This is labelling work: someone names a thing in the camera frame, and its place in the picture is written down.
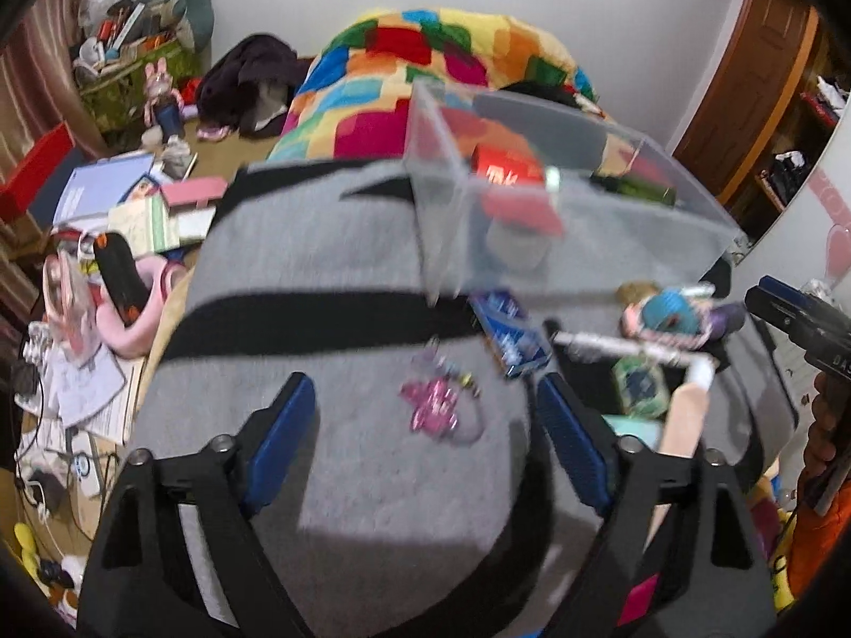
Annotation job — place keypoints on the dark blue folder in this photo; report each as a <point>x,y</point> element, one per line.
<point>53,186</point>

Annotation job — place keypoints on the blue and pink knit pouch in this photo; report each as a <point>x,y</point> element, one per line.
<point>668,312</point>

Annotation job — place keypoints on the person's right hand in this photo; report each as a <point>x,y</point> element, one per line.
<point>824,412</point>

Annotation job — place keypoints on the small pink cloth item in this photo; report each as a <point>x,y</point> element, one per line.
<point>213,131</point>

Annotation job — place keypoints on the purple plush item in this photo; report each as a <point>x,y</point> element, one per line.
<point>726,319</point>

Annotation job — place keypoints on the pile of white papers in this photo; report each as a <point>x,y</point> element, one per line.
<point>86,392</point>

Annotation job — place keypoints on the red box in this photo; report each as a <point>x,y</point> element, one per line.
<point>33,169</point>

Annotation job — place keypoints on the white patterned pen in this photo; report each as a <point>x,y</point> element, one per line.
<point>618,347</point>

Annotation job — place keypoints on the grey-green pillow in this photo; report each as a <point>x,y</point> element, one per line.
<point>196,13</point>

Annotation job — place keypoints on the green glass bottle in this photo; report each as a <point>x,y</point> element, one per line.
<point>638,187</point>

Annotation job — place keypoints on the clear pink bag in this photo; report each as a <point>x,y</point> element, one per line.
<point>66,306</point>

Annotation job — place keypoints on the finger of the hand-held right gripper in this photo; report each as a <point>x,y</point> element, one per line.
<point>778,319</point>
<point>794,292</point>

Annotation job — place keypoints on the green bag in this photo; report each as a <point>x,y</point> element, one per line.
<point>110,100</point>

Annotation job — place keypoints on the pink flat box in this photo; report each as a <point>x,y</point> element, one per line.
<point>193,193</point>

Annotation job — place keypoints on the black and orange device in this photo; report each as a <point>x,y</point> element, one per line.
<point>119,276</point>

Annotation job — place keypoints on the person's right forearm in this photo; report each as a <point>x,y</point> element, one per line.
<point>818,558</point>

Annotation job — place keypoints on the light blue book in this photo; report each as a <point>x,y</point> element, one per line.
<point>93,186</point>

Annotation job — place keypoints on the pink bunny toy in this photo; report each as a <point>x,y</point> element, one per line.
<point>159,90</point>

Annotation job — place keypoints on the wooden door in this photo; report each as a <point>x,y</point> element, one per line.
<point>738,100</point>

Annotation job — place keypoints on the brown curtain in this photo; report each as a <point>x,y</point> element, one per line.
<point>40,60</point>

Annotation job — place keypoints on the pink headphones with black pouch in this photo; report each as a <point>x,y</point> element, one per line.
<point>119,339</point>

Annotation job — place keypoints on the blue packet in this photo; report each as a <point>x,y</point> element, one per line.
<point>508,339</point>

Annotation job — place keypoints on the small white and red item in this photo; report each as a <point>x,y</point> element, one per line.
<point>588,105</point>

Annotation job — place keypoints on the wooden open shelf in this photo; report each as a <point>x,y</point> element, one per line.
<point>798,146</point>

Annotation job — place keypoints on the beige tube with white cap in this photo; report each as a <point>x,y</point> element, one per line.
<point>685,419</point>

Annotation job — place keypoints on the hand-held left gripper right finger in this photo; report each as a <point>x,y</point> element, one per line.
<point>572,438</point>

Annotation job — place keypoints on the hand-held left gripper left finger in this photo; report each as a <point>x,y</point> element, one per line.
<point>286,438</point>

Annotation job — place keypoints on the green and white book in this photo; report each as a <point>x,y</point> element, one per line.
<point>143,226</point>

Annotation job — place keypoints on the colourful patchwork quilt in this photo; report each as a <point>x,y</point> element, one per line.
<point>372,100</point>

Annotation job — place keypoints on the clear plastic box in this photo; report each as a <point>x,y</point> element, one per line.
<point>452,226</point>

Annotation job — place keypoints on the dark purple clothes pile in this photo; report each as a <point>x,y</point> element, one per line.
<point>246,73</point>

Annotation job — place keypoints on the red packet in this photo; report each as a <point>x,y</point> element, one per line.
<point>512,169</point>

